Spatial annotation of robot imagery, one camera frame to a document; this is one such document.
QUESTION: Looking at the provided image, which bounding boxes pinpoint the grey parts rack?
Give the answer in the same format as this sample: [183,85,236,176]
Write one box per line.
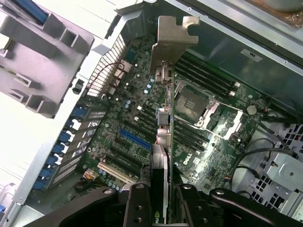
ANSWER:
[0,0,95,119]

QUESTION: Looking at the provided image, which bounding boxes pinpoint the CPU socket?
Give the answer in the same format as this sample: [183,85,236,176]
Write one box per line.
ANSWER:
[174,80,221,130]

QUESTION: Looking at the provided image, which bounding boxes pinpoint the black RAM slot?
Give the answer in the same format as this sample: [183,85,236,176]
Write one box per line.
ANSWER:
[183,53,242,86]
[179,58,239,90]
[176,64,235,96]
[174,70,228,99]

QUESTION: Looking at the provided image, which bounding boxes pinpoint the open black PC case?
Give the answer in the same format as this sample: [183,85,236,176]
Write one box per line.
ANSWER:
[4,0,303,227]

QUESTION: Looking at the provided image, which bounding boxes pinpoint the green motherboard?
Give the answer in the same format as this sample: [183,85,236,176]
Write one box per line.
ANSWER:
[78,35,273,197]

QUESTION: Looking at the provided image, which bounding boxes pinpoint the blue expansion slot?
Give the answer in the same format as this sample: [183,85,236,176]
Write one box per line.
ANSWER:
[119,129,152,152]

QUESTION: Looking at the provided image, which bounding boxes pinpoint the metal socket cover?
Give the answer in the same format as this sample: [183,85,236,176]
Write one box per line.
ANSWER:
[196,103,245,140]

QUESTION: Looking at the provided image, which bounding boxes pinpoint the hard disk with blue carrier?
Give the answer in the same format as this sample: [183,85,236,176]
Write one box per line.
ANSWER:
[14,0,52,26]

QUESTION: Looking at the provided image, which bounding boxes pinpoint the silver finned heatsink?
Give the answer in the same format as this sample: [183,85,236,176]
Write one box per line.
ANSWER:
[115,60,133,80]

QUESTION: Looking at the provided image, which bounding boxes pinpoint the black wire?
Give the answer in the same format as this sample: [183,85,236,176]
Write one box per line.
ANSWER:
[231,138,298,181]

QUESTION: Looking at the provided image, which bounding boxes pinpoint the red fan wire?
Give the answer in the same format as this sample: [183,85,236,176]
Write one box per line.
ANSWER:
[88,61,124,88]

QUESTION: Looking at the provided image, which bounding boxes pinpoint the yellow and black power wires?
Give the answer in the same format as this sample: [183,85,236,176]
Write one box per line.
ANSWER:
[82,168,98,183]

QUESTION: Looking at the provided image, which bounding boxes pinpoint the white expansion slot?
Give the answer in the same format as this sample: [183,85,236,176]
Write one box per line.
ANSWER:
[97,162,135,185]

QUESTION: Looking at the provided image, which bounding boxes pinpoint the metal disk bay cage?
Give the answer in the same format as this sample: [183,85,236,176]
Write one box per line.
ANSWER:
[236,122,303,218]

